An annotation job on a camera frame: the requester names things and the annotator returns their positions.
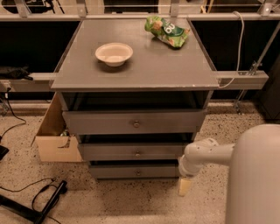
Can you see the grey drawer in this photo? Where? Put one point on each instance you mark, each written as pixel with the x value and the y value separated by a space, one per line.
pixel 134 122
pixel 133 172
pixel 130 151

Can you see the grey top drawer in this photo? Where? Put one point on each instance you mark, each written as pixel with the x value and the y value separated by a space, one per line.
pixel 134 122

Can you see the green snack bag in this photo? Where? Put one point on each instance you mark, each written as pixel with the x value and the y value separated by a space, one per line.
pixel 166 31

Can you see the grey bottom drawer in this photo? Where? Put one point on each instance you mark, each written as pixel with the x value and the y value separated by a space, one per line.
pixel 133 172

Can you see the black bag on rail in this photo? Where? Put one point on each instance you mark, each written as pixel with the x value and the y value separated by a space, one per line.
pixel 15 73

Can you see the metal railing frame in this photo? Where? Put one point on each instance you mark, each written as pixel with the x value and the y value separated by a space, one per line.
pixel 242 80

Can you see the grey drawer cabinet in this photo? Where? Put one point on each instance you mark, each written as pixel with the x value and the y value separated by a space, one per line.
pixel 132 101

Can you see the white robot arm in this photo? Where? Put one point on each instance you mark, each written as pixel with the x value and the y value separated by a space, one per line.
pixel 253 187

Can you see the grey middle drawer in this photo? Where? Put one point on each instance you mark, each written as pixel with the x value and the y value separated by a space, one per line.
pixel 130 151

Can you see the white paper bowl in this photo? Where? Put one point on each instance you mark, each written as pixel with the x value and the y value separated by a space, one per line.
pixel 114 54

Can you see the cardboard box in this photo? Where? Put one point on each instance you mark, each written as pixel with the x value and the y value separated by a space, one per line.
pixel 54 141

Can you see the black metal stand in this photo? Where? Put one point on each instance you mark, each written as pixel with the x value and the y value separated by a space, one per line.
pixel 30 213

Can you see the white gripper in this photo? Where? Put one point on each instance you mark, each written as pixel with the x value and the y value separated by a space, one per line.
pixel 186 170

